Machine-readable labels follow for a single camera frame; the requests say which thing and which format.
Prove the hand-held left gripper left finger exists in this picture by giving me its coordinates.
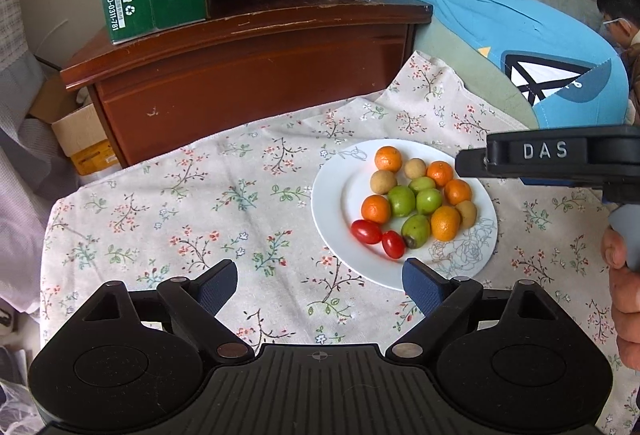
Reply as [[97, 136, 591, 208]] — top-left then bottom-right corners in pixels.
[[75, 259, 257, 364]]

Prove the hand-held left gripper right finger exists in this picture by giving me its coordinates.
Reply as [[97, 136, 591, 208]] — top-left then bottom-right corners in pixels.
[[386, 257, 566, 363]]

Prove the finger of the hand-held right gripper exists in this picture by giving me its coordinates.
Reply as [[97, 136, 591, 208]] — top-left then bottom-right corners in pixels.
[[454, 145, 492, 178]]

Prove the red cherry tomato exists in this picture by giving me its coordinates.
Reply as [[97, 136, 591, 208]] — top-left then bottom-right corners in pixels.
[[350, 220, 383, 245], [381, 231, 406, 260]]

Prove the green jujube with brown spot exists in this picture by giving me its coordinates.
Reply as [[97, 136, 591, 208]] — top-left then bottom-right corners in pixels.
[[401, 214, 432, 250]]

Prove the white plate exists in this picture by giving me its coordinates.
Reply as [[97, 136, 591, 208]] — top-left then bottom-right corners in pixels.
[[311, 140, 498, 292]]

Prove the person's right hand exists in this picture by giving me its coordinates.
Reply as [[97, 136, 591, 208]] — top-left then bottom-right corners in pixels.
[[601, 225, 640, 371]]

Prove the floral tablecloth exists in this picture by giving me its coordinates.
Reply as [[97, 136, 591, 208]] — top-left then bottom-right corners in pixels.
[[39, 50, 640, 435]]

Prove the blue shark plush pillow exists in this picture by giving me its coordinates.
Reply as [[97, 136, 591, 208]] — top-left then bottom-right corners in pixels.
[[350, 0, 631, 130]]

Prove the open cardboard box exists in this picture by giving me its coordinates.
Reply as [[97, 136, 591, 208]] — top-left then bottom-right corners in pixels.
[[29, 77, 122, 176]]

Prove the lilac cloth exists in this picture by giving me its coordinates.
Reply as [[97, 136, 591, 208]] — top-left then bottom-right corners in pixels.
[[0, 55, 81, 313]]

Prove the brown wooden nightstand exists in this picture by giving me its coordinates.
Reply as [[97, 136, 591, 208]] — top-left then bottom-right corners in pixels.
[[60, 0, 434, 166]]

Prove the clear plastic bag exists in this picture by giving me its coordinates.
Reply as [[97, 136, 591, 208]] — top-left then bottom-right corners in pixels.
[[0, 377, 38, 435]]

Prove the checked cloth cover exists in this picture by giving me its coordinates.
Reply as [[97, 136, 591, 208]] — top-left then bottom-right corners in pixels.
[[0, 0, 28, 70]]

